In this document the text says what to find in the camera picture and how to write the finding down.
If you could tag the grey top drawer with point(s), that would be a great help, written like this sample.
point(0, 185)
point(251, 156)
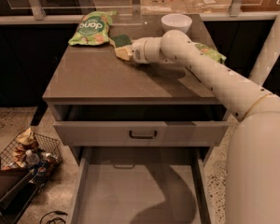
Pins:
point(143, 126)

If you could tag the dark bin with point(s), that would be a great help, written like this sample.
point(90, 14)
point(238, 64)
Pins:
point(16, 192)

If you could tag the green and yellow sponge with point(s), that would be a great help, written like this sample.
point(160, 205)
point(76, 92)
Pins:
point(120, 41)

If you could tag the crumpled paper bag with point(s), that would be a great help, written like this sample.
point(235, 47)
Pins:
point(25, 141)

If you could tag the open grey middle drawer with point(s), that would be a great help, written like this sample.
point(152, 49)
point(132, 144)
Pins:
point(141, 185)

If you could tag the wire basket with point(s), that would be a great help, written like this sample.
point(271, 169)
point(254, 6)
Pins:
point(36, 152)

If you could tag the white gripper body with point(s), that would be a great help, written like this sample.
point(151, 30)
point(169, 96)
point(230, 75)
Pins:
point(137, 50)

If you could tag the plastic water bottle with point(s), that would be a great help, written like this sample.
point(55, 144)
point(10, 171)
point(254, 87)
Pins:
point(31, 158)

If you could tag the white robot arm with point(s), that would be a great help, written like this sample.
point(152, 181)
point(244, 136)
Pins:
point(253, 163)

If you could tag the white ceramic bowl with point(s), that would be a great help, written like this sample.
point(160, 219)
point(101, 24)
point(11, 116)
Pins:
point(176, 21)

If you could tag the grey drawer cabinet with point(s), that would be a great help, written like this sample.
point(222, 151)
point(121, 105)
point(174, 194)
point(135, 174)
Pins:
point(95, 76)

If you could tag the green snack bag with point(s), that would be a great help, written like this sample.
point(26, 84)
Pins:
point(211, 53)

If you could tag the green chip bag with logo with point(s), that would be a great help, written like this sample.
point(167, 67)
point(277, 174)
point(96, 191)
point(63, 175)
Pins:
point(93, 29)

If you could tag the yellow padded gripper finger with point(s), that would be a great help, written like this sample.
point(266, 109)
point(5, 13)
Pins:
point(125, 53)

